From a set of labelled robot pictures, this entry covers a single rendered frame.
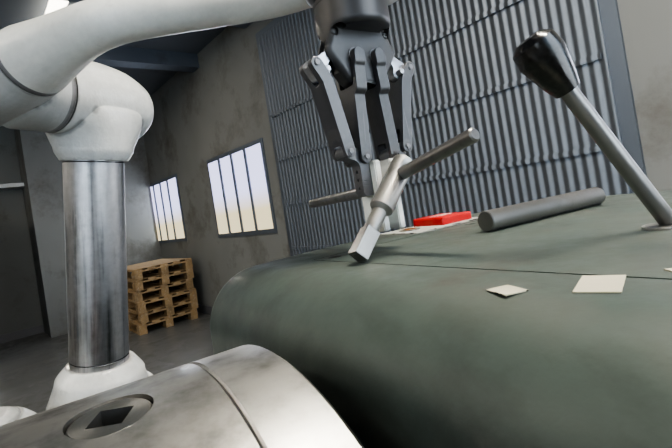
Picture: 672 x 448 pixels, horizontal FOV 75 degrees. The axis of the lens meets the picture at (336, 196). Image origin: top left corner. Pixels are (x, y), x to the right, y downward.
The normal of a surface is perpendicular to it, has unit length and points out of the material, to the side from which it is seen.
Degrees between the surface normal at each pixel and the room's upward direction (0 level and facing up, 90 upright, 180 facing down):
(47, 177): 90
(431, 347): 48
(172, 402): 7
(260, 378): 9
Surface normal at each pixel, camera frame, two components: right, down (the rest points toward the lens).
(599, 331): -0.46, -0.86
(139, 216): 0.64, -0.11
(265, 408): 0.01, -0.97
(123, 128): 0.94, 0.11
